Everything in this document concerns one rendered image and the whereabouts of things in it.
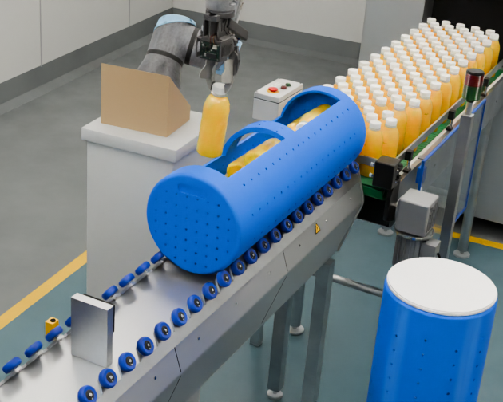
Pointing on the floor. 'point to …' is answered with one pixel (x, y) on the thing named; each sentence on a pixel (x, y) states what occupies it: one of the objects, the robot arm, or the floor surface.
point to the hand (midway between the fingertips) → (219, 85)
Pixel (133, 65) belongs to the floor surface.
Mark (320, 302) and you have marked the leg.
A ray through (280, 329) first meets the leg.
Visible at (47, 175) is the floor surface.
